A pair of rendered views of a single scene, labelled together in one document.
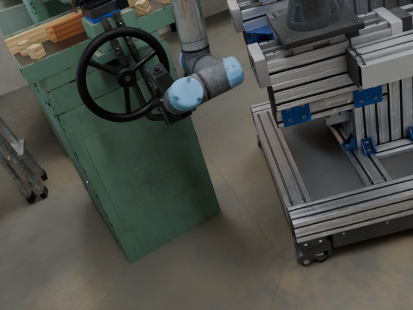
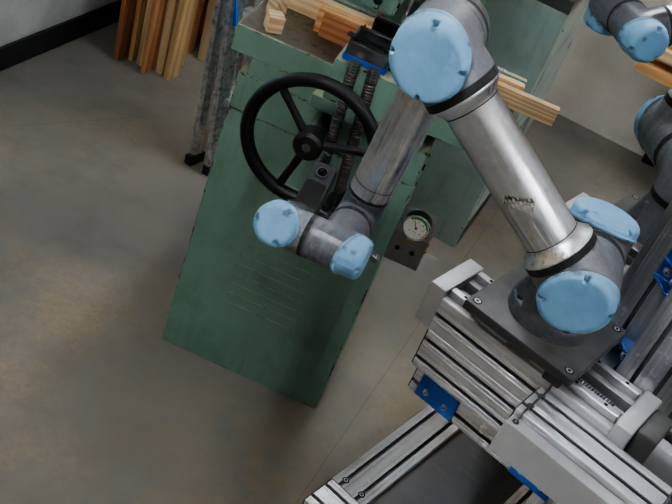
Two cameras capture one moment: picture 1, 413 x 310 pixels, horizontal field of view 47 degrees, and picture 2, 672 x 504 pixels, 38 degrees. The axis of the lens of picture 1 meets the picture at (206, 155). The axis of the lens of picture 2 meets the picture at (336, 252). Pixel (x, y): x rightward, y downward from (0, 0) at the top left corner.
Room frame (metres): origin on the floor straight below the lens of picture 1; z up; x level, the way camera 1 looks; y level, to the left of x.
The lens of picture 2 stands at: (-0.14, -0.61, 1.76)
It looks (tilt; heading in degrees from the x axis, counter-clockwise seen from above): 35 degrees down; 23
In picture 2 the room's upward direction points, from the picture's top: 22 degrees clockwise
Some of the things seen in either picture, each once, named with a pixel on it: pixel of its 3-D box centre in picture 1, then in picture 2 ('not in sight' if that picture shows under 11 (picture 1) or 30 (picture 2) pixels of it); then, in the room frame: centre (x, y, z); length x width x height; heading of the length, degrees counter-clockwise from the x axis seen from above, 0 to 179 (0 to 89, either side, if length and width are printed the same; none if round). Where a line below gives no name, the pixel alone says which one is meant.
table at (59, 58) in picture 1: (108, 35); (371, 83); (1.59, 0.19, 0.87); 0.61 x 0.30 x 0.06; 109
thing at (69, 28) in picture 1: (84, 22); (365, 42); (1.62, 0.26, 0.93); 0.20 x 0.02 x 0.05; 109
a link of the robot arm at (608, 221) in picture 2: not in sight; (592, 243); (1.30, -0.41, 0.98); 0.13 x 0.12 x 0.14; 16
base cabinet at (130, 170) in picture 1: (125, 143); (309, 213); (1.79, 0.32, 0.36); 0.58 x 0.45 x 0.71; 19
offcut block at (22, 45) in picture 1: (25, 48); (277, 6); (1.56, 0.45, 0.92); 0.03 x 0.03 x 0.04; 76
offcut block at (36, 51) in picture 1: (36, 51); (274, 21); (1.50, 0.41, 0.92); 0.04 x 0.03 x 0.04; 50
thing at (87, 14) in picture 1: (105, 4); (383, 49); (1.51, 0.16, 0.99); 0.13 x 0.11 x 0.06; 109
